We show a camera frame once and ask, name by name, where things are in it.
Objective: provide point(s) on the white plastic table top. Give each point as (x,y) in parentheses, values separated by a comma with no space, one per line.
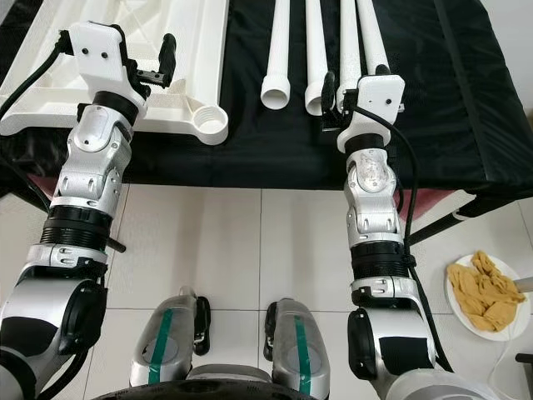
(200,42)

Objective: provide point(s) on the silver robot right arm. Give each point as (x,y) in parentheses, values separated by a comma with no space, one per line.
(371,192)

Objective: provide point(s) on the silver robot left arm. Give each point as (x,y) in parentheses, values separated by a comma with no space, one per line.
(87,167)

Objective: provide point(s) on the black table cloth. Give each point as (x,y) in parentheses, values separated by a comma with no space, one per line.
(283,158)

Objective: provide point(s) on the crumpled yellow cloth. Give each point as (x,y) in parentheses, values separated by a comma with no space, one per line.
(483,296)

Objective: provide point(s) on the white round plate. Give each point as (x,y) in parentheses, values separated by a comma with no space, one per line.
(515,323)

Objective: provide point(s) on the black robot waist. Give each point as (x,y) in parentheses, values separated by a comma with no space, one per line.
(233,395)

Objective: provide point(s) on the black stand base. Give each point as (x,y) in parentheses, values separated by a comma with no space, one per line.
(525,359)

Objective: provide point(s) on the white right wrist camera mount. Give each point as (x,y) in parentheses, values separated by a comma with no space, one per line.
(379,100)

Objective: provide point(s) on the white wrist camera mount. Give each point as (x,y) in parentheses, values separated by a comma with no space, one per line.
(100,54)
(379,100)

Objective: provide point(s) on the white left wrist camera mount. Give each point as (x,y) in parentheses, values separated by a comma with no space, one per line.
(100,54)

